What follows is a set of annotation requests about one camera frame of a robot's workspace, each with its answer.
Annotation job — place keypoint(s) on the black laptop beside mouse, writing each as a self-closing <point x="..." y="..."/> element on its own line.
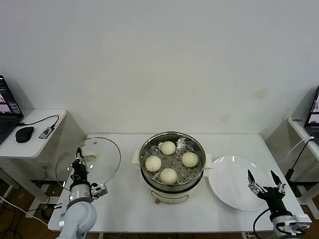
<point x="7" y="124"/>

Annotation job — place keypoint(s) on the brown round floor object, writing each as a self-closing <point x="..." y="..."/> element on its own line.
<point x="46" y="213"/>

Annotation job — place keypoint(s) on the white side table with mouse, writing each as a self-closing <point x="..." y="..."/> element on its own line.
<point x="30" y="149"/>

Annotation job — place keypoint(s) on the white wall socket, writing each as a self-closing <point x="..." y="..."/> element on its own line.
<point x="44" y="165"/>

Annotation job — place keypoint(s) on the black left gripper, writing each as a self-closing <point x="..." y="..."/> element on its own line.
<point x="79" y="174"/>

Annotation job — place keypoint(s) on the black computer mouse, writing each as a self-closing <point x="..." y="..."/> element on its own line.
<point x="24" y="134"/>

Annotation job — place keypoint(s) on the cream electric cooker base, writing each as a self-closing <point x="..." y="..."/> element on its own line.
<point x="169" y="196"/>

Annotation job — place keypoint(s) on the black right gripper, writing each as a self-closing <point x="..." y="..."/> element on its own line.
<point x="274" y="201"/>

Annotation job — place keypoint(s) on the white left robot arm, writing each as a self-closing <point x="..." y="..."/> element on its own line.
<point x="77" y="219"/>

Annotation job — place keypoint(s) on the grey usb hub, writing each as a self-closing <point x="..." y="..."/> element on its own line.
<point x="46" y="133"/>

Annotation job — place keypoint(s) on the stainless steel steamer basket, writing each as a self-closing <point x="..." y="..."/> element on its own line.
<point x="197" y="149"/>

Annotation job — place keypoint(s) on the white steamed baozi bun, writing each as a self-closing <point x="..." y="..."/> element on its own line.
<point x="168" y="176"/>
<point x="153" y="163"/>
<point x="190" y="159"/>
<point x="168" y="148"/>

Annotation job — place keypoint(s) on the white round plate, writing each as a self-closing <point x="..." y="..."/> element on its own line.
<point x="229" y="184"/>

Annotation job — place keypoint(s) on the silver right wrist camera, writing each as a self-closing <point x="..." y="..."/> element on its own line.
<point x="301" y="221"/>

